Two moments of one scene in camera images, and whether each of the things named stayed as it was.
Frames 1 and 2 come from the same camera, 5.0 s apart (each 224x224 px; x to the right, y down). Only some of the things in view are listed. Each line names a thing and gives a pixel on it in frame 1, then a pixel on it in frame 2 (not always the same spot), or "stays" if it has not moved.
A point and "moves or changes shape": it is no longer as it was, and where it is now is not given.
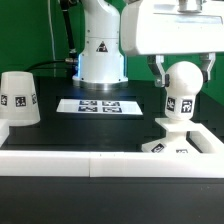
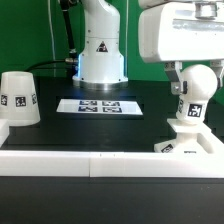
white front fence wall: [40, 163] stays
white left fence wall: [4, 131] stays
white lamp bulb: [185, 82] moves or changes shape
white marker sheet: [100, 106] stays
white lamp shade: [19, 103] stays
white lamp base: [175, 141] moves or changes shape
